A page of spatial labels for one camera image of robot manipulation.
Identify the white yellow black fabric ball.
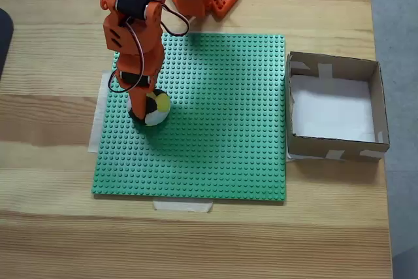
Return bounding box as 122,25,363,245
127,88,171,127

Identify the white paper sheet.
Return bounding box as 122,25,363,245
289,74,376,142

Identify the wrist servo cable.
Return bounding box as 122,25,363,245
160,0,191,37

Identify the brown cardboard box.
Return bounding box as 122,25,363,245
285,50,391,163

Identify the green studded baseplate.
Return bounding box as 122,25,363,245
91,32,287,203

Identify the wide masking tape strip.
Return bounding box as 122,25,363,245
88,71,112,154

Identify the black rounded object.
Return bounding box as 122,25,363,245
0,7,14,80

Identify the narrow masking tape strip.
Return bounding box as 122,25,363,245
152,199,214,213

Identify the gripper servo cable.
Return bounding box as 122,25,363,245
108,19,154,94

